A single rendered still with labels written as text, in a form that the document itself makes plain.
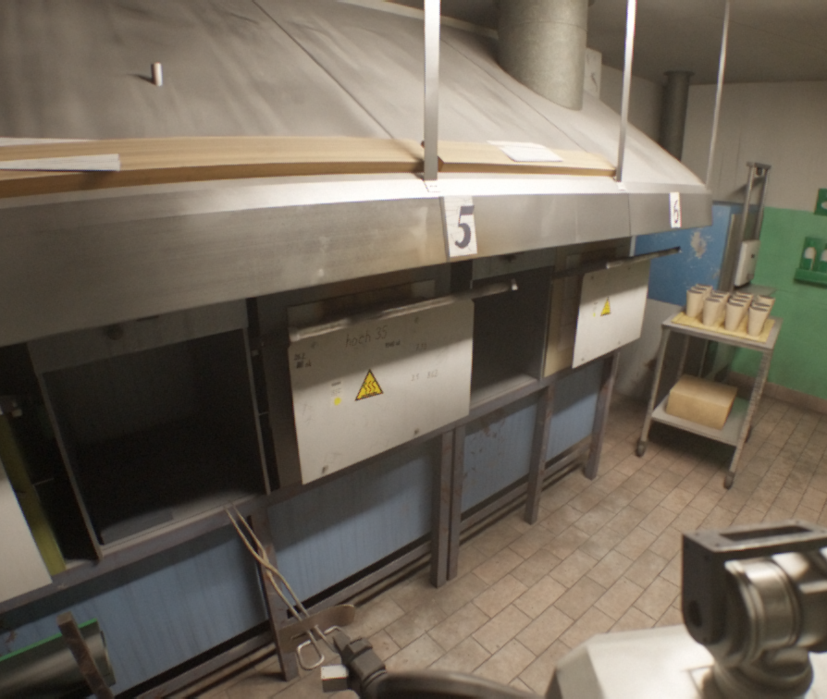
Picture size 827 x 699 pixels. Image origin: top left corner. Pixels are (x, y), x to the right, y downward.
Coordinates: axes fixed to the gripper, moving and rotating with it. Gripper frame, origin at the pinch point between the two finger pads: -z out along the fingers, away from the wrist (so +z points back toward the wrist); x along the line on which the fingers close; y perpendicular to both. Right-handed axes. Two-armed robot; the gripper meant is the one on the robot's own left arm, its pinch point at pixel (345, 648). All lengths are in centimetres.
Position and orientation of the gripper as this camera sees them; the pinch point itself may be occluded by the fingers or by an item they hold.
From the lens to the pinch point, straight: 102.2
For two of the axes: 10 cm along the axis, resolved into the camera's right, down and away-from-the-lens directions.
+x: 0.1, -9.3, -3.7
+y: -7.7, 2.3, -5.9
